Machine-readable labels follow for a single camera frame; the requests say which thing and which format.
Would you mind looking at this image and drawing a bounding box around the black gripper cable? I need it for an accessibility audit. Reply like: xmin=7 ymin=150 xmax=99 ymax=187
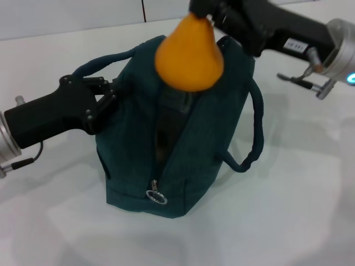
xmin=276 ymin=52 xmax=334 ymax=99
xmin=11 ymin=141 xmax=44 ymax=170

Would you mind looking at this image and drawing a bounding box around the yellow pear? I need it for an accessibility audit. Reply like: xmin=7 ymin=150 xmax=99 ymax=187
xmin=154 ymin=12 xmax=225 ymax=93

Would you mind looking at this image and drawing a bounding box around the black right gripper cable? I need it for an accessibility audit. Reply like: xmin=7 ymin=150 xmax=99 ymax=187
xmin=276 ymin=52 xmax=334 ymax=99

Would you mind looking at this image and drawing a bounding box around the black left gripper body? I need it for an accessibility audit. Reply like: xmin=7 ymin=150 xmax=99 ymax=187
xmin=4 ymin=75 xmax=98 ymax=151

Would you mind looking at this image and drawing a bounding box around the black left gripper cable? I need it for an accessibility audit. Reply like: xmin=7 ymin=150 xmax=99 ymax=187
xmin=11 ymin=141 xmax=44 ymax=170

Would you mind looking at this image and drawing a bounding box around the dark teal zip bag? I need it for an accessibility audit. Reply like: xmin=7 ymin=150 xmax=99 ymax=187
xmin=72 ymin=34 xmax=265 ymax=220

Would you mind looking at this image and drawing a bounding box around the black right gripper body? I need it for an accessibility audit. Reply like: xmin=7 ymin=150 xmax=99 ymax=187
xmin=235 ymin=0 xmax=335 ymax=60

